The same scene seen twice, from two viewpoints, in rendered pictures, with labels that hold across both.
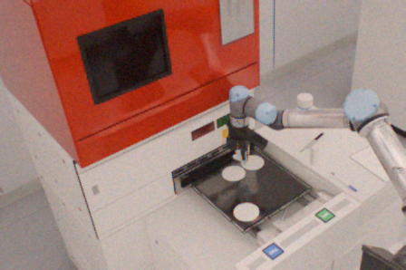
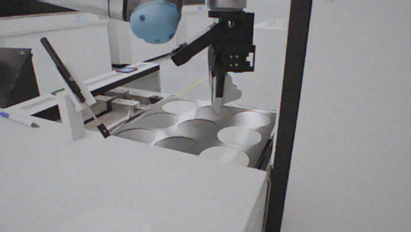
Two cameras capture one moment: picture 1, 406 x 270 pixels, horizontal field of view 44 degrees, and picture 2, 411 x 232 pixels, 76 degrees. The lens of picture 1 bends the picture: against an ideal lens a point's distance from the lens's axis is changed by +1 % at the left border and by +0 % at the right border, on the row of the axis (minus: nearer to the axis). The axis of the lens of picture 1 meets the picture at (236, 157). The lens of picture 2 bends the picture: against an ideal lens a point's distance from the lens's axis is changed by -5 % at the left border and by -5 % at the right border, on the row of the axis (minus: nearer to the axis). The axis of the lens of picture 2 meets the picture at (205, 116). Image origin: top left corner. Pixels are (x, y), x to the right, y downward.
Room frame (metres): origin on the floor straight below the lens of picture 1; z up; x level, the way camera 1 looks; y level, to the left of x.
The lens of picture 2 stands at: (2.10, -0.33, 1.19)
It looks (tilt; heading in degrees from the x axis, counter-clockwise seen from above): 23 degrees down; 151
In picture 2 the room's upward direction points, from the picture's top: straight up
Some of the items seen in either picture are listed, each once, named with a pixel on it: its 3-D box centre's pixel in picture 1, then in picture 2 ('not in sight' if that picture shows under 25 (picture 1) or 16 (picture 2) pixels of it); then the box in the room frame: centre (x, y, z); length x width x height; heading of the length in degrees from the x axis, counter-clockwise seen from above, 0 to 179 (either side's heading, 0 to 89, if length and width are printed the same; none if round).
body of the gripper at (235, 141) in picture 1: (238, 134); (229, 42); (1.63, -0.01, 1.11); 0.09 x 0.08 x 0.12; 71
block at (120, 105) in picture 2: (283, 228); (125, 106); (1.30, -0.16, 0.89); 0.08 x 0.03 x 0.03; 37
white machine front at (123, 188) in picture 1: (178, 158); (306, 70); (1.61, 0.24, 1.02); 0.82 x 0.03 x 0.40; 127
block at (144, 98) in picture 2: (266, 239); (141, 98); (1.26, -0.10, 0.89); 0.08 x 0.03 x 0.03; 37
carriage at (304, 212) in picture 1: (297, 224); (109, 124); (1.35, -0.22, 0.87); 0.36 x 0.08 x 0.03; 127
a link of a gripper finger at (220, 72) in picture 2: not in sight; (218, 75); (1.64, -0.05, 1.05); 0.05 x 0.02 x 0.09; 161
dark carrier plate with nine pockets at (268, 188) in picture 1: (249, 186); (197, 128); (1.55, -0.05, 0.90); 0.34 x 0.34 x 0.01; 37
